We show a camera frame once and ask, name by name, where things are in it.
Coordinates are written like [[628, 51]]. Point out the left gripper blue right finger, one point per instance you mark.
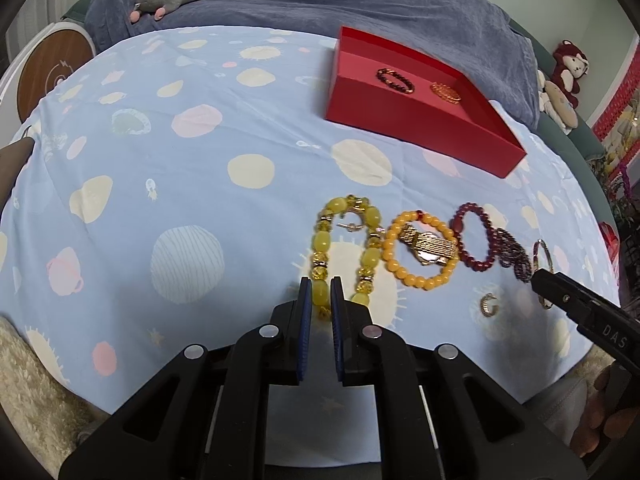
[[337, 306]]

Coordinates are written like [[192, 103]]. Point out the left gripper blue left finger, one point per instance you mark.
[[304, 309]]

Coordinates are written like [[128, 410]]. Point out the gold link watch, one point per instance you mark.
[[428, 248]]

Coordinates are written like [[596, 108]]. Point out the gold hoop earring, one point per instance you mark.
[[351, 221], [489, 306]]

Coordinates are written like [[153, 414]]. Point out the gold chunky bangle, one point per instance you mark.
[[446, 93]]

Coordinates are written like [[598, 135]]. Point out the person's right hand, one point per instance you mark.
[[596, 420]]

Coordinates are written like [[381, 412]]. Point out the blue planet-print sheet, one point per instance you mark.
[[173, 189]]

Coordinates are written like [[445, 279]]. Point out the green sofa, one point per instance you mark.
[[580, 150]]

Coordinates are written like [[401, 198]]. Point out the red open box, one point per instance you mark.
[[384, 87]]

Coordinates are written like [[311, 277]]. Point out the cream plush toy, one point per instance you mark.
[[553, 102]]

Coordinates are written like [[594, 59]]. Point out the red monkey plush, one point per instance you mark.
[[571, 64]]

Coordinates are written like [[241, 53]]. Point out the beige fluffy rug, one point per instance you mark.
[[49, 419]]

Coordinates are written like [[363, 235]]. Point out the dark blue blanket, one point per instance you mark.
[[473, 36]]

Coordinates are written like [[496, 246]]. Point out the brown cushion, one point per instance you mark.
[[13, 158]]

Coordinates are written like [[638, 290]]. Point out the round wooden white device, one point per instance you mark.
[[49, 58]]

